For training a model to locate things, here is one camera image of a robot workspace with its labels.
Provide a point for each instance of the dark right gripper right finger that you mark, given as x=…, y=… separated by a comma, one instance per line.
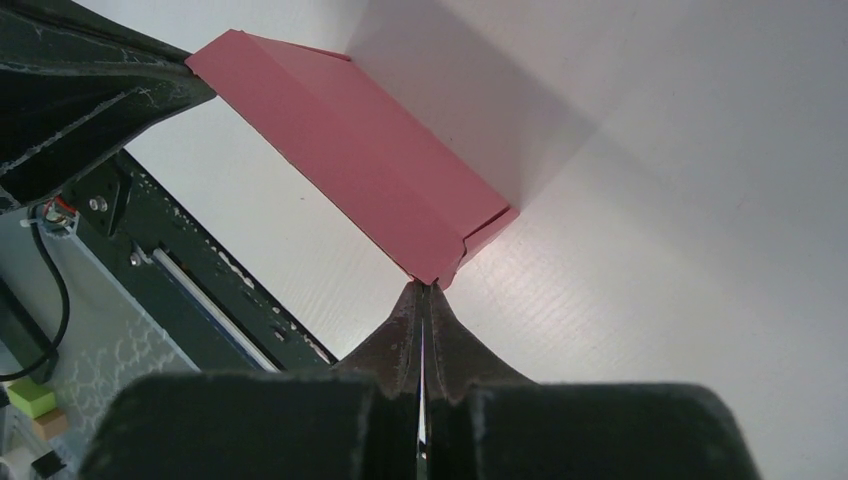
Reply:
x=454, y=363

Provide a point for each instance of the pink cardboard box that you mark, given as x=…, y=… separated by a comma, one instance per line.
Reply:
x=415, y=199

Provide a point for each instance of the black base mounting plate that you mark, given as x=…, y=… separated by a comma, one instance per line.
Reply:
x=197, y=292

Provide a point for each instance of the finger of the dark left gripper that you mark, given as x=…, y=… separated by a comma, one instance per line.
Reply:
x=70, y=101
x=75, y=17

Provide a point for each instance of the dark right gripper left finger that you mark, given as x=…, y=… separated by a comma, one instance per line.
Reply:
x=392, y=357

